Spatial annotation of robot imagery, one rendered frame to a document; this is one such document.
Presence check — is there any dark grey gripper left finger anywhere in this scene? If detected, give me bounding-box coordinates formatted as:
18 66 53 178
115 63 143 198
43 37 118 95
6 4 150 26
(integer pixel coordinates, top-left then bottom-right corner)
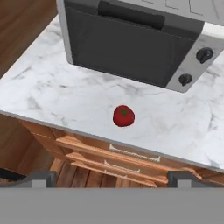
0 171 57 188

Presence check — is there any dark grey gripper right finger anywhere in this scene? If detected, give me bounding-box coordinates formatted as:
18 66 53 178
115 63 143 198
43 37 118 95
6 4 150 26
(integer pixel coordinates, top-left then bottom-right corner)
167 171 224 188

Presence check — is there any red tomato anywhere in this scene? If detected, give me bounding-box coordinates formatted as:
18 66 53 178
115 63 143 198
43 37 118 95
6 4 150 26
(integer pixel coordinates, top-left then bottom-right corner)
112 104 136 128

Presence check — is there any wooden drawer front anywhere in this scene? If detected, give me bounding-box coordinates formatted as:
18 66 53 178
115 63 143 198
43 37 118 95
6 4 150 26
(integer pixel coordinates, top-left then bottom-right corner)
55 134 202 173
70 161 158 188
65 151 170 186

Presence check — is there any small black oven knob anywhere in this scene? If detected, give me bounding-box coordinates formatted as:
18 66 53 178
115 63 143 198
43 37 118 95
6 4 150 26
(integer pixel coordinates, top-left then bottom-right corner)
178 73 193 87

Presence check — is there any large black oven knob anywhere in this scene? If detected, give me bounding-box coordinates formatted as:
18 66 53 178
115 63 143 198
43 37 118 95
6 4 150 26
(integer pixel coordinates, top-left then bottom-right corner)
196 47 214 65

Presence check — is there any silver toaster oven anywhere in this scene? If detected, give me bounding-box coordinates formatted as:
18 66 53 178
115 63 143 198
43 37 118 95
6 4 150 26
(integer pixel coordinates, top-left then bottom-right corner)
56 0 224 94

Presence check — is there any white drawer handle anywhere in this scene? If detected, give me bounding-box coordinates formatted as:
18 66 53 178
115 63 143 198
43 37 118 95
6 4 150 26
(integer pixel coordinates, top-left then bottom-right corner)
108 143 162 164
103 169 130 179
103 159 141 175

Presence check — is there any black oven door handle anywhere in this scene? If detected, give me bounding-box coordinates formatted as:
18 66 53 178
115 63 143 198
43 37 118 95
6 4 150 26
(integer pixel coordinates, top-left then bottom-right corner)
97 0 166 31

